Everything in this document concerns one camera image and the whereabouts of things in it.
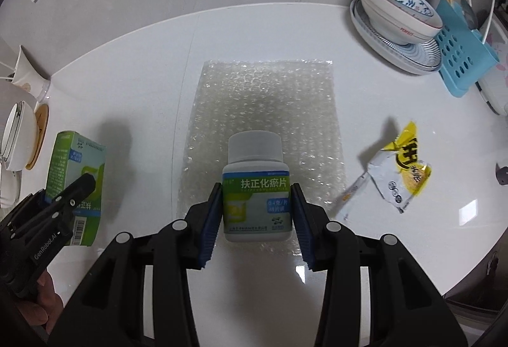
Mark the round wooden coaster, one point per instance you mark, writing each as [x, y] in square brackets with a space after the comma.
[39, 132]

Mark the clear bubble wrap sheet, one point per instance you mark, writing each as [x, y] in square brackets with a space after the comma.
[270, 100]

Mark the white ceramic pitcher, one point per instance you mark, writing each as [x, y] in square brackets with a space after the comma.
[27, 73]

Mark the blue plastic basket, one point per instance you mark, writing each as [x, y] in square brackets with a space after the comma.
[460, 53]

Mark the floral white bowl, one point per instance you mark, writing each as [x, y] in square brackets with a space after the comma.
[397, 9]

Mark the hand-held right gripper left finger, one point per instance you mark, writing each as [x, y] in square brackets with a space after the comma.
[209, 228]

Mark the torn white wrapper strip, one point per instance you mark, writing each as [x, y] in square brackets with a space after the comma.
[355, 196]

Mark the yellow and white snack wrapper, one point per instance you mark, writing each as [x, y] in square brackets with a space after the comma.
[405, 172]

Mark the white medicine bottle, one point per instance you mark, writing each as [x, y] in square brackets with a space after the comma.
[256, 192]

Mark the dark grey round object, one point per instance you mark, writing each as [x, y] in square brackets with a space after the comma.
[503, 174]

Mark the white floral appliance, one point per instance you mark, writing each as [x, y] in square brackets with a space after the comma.
[496, 85]

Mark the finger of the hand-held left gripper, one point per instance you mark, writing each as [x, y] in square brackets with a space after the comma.
[29, 206]
[77, 194]

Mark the striped white plate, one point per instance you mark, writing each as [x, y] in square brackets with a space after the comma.
[401, 57]

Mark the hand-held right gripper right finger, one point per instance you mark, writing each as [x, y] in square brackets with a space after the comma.
[304, 230]

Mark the green medicine box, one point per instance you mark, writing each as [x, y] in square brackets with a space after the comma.
[73, 160]

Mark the person's left hand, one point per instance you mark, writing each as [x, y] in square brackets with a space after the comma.
[45, 297]

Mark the grey cabinet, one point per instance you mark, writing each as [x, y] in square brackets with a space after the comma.
[480, 291]

